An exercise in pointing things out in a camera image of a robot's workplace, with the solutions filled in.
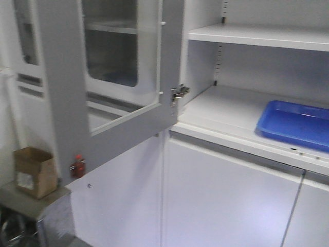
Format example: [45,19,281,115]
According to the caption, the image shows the grey glass cabinet door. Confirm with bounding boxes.
[12,0,186,186]

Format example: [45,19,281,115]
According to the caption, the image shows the white cabinet shelf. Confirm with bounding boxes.
[188,24,328,52]

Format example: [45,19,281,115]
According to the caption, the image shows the silver door hinge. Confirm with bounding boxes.
[171,83,190,107]

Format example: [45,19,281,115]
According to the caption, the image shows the red bottle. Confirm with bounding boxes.
[69,154,86,179]

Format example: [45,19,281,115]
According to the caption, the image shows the small cardboard box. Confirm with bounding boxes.
[13,147,58,199]

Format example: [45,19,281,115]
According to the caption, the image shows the blue plastic tray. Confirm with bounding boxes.
[255,100,328,152]

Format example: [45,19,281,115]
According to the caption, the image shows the white wall cabinet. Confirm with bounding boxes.
[70,1,328,246]

